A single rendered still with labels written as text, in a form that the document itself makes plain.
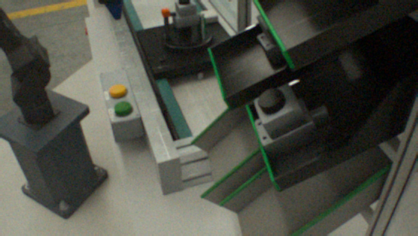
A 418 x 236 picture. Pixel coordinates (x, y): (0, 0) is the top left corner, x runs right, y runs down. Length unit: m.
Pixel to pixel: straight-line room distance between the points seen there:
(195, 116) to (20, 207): 0.44
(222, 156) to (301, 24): 0.40
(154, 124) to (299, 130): 0.50
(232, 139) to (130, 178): 0.29
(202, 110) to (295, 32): 0.62
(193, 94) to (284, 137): 0.60
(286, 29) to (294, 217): 0.30
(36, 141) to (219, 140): 0.33
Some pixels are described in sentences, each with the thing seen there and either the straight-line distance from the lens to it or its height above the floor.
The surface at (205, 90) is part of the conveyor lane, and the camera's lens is 1.05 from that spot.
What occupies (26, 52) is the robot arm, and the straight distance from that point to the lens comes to 0.74.
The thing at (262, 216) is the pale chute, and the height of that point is 1.02.
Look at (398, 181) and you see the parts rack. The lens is 0.49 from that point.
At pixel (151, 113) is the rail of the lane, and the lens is 0.95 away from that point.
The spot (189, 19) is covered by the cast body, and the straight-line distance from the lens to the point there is 1.10.
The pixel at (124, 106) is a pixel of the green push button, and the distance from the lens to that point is 0.95.
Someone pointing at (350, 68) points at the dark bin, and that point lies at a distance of 0.56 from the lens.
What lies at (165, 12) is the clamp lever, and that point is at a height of 1.07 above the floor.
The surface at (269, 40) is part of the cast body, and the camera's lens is 0.58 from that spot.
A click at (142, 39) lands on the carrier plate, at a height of 0.97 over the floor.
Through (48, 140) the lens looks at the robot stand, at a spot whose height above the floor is 1.06.
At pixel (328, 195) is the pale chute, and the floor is 1.10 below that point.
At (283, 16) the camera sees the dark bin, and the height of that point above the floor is 1.36.
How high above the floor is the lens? 1.55
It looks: 41 degrees down
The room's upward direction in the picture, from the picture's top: 3 degrees counter-clockwise
